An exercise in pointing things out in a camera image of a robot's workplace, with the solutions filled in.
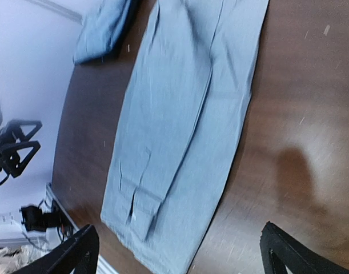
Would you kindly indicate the grey polo shirt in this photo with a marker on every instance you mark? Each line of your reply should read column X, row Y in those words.
column 180, row 126

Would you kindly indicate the background lab clutter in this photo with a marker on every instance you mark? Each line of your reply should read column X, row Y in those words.
column 19, row 248

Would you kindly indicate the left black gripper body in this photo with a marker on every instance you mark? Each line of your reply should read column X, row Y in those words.
column 5, row 139

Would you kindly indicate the front aluminium rail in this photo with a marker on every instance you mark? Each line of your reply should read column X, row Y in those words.
column 82, row 247

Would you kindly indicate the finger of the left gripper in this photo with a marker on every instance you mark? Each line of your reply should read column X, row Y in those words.
column 20, row 130
column 16, row 156

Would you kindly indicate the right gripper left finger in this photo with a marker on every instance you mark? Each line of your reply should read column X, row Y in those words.
column 46, row 264

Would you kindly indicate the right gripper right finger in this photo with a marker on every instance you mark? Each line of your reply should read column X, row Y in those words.
column 281, row 253

